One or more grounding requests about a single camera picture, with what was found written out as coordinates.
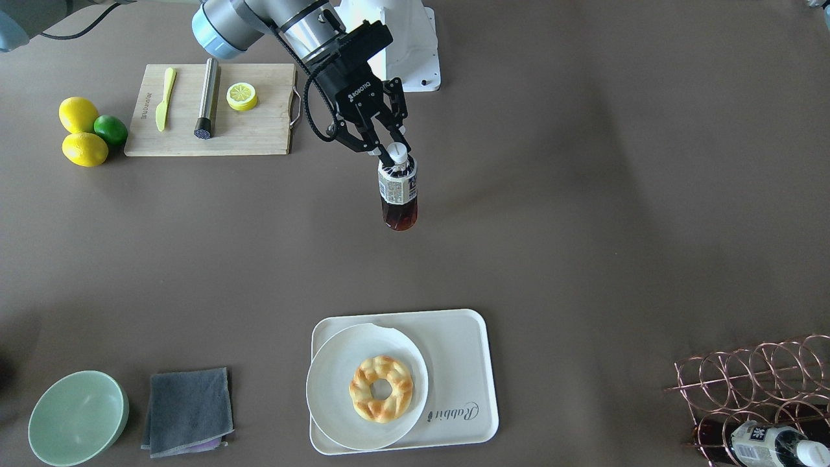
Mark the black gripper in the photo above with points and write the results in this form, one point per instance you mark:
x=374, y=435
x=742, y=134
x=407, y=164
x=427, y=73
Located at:
x=358, y=95

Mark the tea bottle rack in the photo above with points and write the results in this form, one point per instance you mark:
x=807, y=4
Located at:
x=755, y=444
x=398, y=188

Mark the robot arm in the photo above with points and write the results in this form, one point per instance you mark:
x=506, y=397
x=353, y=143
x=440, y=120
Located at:
x=334, y=59

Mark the cream serving tray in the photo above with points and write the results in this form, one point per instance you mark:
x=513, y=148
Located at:
x=448, y=353

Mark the tea bottle rack back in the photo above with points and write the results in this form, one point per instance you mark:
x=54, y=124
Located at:
x=755, y=444

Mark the wooden cutting board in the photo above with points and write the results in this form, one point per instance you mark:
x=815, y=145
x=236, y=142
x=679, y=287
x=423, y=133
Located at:
x=263, y=131

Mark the half lemon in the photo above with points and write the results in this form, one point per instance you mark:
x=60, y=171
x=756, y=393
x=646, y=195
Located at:
x=241, y=96

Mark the steel muddler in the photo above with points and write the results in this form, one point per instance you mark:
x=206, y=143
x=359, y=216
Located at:
x=208, y=99

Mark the yellow plastic knife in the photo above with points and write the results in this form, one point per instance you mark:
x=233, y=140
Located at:
x=161, y=111

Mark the green lime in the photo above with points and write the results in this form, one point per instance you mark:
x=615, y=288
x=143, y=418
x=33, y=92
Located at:
x=111, y=129

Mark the white round plate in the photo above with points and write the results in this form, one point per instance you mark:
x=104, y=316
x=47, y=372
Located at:
x=329, y=376

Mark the lemon near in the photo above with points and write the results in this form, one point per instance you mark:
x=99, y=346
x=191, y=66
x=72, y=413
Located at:
x=85, y=149

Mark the lemon far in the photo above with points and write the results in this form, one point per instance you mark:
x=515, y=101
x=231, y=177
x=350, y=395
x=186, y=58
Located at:
x=78, y=115

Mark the grey folded cloth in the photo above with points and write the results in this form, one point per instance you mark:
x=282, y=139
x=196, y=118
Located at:
x=188, y=412

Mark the green bowl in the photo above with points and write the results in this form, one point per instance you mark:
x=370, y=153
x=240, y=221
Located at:
x=77, y=418

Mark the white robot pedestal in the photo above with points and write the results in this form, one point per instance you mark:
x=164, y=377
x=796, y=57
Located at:
x=413, y=54

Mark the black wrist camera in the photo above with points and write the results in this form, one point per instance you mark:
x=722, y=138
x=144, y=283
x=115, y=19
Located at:
x=360, y=45

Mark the braided ring pastry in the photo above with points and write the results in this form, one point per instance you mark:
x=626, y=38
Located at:
x=381, y=389

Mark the copper wire bottle rack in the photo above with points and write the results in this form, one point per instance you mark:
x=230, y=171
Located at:
x=780, y=383

